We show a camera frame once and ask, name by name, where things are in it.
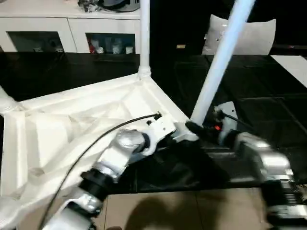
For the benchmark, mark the white plastic table top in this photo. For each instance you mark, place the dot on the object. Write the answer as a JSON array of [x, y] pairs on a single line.
[[60, 124]]

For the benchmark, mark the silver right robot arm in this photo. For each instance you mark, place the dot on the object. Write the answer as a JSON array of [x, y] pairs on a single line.
[[271, 163]]

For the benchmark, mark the white flat board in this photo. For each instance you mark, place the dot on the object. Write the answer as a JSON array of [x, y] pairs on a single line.
[[292, 68]]

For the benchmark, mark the white pillow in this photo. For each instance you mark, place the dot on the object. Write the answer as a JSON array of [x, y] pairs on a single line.
[[254, 38]]

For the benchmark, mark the black box with gold label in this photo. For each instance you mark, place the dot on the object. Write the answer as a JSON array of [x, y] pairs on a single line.
[[180, 24]]

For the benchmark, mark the grey round pot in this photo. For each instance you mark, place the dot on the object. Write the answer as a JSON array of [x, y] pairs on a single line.
[[122, 4]]

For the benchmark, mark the white glass-door cabinet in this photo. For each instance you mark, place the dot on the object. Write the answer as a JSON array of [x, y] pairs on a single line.
[[36, 24]]

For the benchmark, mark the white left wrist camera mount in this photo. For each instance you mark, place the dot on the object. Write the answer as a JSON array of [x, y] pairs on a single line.
[[160, 127]]

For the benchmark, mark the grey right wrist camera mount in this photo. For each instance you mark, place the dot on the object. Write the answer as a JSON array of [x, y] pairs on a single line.
[[227, 110]]

